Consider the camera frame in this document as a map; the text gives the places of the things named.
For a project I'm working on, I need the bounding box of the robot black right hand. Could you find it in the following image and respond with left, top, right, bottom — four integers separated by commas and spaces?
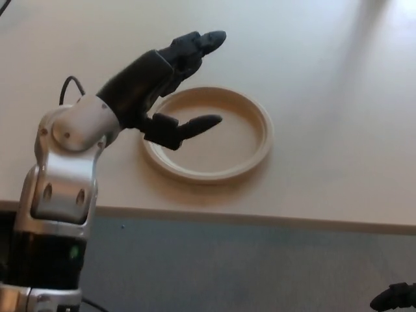
370, 281, 416, 312

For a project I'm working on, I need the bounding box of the robot black left hand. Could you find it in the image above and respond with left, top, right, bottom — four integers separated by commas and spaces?
96, 30, 228, 152

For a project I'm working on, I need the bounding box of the beige round paper plate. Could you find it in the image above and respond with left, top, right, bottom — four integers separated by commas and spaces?
142, 84, 275, 186

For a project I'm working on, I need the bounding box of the dark table leg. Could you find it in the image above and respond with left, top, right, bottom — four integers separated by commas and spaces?
0, 210, 19, 283

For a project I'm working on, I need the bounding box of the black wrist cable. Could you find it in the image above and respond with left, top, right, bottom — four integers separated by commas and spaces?
59, 75, 87, 105

